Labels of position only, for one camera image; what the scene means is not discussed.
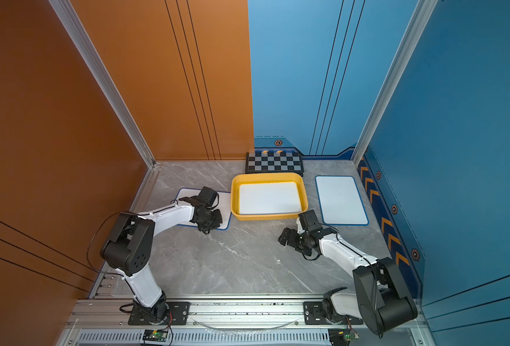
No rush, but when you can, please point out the blue-framed whiteboard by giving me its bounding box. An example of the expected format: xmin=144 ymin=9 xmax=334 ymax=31
xmin=315 ymin=176 xmax=368 ymax=226
xmin=175 ymin=187 xmax=231 ymax=231

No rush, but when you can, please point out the aluminium front rail frame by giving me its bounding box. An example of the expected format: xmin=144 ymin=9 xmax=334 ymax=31
xmin=56 ymin=294 xmax=435 ymax=345

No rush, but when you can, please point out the yellow plastic storage box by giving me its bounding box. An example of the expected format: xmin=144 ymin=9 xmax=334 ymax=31
xmin=230 ymin=172 xmax=308 ymax=221

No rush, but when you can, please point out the left green circuit board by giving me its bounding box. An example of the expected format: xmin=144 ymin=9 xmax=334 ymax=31
xmin=142 ymin=330 xmax=169 ymax=344

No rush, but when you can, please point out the black grey checkerboard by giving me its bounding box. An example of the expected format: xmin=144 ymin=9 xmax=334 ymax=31
xmin=245 ymin=149 xmax=304 ymax=177

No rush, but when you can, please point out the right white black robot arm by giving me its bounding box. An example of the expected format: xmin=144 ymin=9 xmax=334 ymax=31
xmin=278 ymin=210 xmax=418 ymax=337

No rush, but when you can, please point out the right aluminium corner post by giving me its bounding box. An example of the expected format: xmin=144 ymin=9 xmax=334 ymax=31
xmin=351 ymin=0 xmax=438 ymax=167

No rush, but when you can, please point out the left aluminium corner post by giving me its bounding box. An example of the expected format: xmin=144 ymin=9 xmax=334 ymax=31
xmin=48 ymin=0 xmax=157 ymax=168

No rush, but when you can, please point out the green circuit board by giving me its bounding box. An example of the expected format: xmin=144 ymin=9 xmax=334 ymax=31
xmin=328 ymin=329 xmax=360 ymax=346
xmin=142 ymin=330 xmax=169 ymax=344

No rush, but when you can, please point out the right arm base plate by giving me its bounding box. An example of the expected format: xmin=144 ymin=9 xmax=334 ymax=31
xmin=303 ymin=301 xmax=364 ymax=326

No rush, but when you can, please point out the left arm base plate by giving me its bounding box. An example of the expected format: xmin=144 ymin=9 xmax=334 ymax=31
xmin=128 ymin=302 xmax=190 ymax=327

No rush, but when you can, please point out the right green circuit board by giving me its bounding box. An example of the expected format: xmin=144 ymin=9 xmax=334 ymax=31
xmin=328 ymin=329 xmax=360 ymax=346

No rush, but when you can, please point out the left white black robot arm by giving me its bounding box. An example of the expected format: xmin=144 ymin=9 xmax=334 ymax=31
xmin=100 ymin=187 xmax=223 ymax=326

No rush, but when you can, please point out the yellow-framed whiteboard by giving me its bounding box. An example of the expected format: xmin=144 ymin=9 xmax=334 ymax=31
xmin=239 ymin=182 xmax=303 ymax=216

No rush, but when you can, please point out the aluminium corner post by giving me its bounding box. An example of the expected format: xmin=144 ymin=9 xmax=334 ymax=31
xmin=48 ymin=0 xmax=157 ymax=168
xmin=351 ymin=0 xmax=438 ymax=167

